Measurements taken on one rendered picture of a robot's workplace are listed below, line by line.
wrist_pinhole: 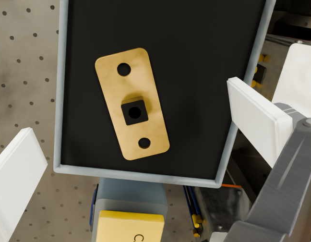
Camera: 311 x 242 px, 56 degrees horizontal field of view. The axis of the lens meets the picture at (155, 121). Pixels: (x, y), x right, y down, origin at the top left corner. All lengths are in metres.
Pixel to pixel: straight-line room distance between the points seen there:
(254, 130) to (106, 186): 0.18
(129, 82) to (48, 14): 0.50
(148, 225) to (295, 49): 0.21
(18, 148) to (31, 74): 0.55
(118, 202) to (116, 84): 0.12
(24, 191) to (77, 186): 0.65
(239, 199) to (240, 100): 0.36
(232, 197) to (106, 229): 0.29
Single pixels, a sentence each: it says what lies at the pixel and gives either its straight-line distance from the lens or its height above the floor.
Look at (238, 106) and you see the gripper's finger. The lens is 0.18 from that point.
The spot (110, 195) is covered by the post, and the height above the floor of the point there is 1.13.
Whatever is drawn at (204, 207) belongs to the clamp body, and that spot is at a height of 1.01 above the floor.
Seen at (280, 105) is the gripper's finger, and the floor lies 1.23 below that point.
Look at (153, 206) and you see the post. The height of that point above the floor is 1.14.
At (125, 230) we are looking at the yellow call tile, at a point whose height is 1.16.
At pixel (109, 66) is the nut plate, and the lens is 0.21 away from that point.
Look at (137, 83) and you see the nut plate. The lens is 0.21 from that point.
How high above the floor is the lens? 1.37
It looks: 67 degrees down
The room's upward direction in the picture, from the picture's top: 169 degrees clockwise
